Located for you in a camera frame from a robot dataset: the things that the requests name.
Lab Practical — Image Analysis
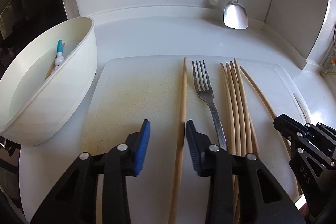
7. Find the wall power outlet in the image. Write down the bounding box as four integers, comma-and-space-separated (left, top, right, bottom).
320, 48, 336, 77

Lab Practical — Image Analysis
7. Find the teal white handled spoon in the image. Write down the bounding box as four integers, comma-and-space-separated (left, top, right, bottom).
54, 40, 64, 67

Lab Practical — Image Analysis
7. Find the white plastic cutting board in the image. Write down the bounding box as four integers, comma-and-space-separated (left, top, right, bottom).
80, 56, 305, 223

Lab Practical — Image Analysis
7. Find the white round bowl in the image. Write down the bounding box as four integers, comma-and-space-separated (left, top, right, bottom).
1, 17, 97, 146

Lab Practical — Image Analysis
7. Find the metal fork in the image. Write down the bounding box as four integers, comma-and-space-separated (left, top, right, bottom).
192, 60, 228, 151

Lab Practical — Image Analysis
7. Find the wooden chopstick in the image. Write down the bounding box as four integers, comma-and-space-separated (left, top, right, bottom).
45, 61, 55, 80
168, 58, 187, 224
239, 66, 303, 196
220, 63, 236, 155
230, 61, 247, 157
234, 59, 259, 156
226, 63, 241, 223

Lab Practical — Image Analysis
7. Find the steel spatula turner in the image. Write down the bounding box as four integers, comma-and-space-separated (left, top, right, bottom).
223, 0, 248, 30

